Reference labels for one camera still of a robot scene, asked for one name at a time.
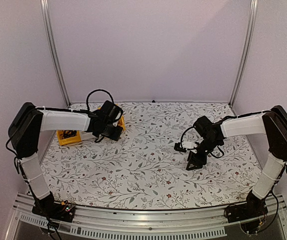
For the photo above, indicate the right aluminium corner post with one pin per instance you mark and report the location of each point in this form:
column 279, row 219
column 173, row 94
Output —
column 245, row 51

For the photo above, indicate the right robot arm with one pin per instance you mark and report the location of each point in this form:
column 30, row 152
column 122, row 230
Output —
column 271, row 123

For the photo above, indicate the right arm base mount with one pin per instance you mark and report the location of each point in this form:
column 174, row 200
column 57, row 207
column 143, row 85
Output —
column 253, row 212

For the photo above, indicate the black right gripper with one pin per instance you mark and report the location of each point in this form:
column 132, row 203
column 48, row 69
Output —
column 196, row 162

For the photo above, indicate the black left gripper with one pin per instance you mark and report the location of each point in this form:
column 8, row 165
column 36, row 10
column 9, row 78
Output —
column 116, row 136

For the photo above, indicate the yellow plastic bin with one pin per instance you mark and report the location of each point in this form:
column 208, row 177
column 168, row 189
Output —
column 122, row 122
column 68, row 137

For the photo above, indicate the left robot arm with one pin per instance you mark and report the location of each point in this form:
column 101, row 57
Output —
column 31, row 122

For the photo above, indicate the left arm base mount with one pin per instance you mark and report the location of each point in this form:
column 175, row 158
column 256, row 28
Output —
column 54, row 210

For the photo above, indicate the right yellow plastic bin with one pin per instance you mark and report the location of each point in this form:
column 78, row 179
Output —
column 122, row 122

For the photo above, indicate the aluminium front rail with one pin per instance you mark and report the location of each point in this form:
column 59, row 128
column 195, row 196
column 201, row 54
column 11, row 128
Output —
column 94, row 223

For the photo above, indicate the white translucent plastic bin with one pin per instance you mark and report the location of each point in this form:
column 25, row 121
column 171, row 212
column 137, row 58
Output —
column 85, row 136

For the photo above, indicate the back aluminium floor rail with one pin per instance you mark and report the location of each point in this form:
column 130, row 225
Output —
column 159, row 101

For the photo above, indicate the left aluminium corner post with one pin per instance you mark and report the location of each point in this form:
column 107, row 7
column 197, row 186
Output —
column 45, row 10

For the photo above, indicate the aluminium corner post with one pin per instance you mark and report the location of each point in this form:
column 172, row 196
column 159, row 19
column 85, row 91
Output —
column 245, row 51
column 45, row 10

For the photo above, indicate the floral table cloth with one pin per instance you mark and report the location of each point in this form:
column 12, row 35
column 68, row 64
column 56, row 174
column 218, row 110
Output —
column 143, row 171

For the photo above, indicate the left yellow plastic bin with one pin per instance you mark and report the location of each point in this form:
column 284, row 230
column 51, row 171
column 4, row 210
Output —
column 68, row 137

